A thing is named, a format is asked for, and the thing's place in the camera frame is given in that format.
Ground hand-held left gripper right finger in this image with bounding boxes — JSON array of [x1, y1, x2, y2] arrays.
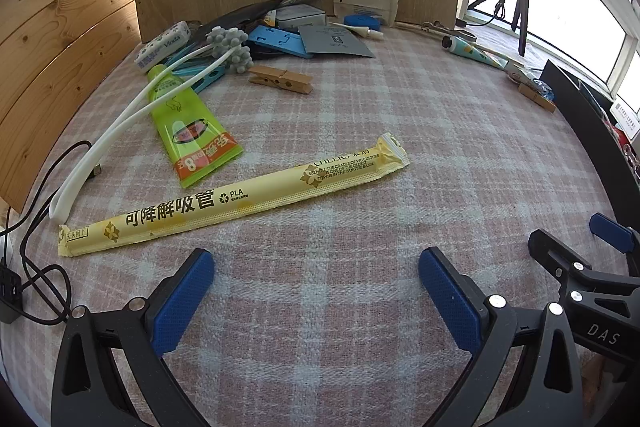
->
[[418, 247, 586, 427]]

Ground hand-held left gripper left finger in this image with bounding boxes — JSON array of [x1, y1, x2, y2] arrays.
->
[[51, 248, 216, 427]]

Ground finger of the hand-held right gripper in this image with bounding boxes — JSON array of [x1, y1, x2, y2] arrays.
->
[[528, 229, 601, 295], [589, 213, 640, 275]]

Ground yellow straw packet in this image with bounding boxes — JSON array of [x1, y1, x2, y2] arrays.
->
[[57, 133, 411, 259]]

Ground black storage box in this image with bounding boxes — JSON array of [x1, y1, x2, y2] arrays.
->
[[540, 59, 640, 182]]

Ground green tube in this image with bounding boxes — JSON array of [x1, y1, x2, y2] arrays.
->
[[146, 64, 245, 189]]

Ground patterned cream tube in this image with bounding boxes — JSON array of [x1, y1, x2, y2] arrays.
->
[[441, 33, 507, 68]]

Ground white massager with grey balls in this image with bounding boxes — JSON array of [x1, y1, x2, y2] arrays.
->
[[49, 26, 252, 223]]

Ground blue phone stand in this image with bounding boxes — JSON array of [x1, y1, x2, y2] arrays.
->
[[247, 24, 313, 58]]

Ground grey sachet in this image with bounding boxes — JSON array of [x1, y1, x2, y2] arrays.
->
[[298, 24, 376, 58]]

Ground small white tube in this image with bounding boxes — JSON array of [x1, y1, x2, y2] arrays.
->
[[328, 22, 386, 40]]

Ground blue tape measure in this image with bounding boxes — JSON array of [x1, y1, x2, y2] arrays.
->
[[345, 13, 381, 29]]

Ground white tin box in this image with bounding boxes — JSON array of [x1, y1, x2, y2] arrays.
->
[[274, 4, 327, 30]]

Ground plaid cloth covered desktop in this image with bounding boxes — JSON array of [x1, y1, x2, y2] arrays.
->
[[0, 24, 633, 427]]

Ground small blue clear bottle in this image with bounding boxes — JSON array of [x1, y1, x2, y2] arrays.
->
[[531, 78, 555, 101]]

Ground black power adapter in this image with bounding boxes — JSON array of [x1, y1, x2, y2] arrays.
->
[[0, 257, 23, 324]]

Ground metal pliers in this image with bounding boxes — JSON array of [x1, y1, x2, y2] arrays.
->
[[421, 20, 478, 42]]

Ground patterned tissue pack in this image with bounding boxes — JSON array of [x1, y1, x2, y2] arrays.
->
[[134, 20, 190, 74]]

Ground wooden chopstick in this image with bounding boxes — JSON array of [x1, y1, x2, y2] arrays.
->
[[394, 21, 451, 38]]

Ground pine plank board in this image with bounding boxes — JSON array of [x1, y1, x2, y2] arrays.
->
[[0, 0, 143, 214]]

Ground black plastic bag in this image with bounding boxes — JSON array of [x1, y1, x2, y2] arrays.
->
[[192, 0, 286, 38]]

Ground black usb cable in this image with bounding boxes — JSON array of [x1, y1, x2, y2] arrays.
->
[[0, 142, 103, 325]]

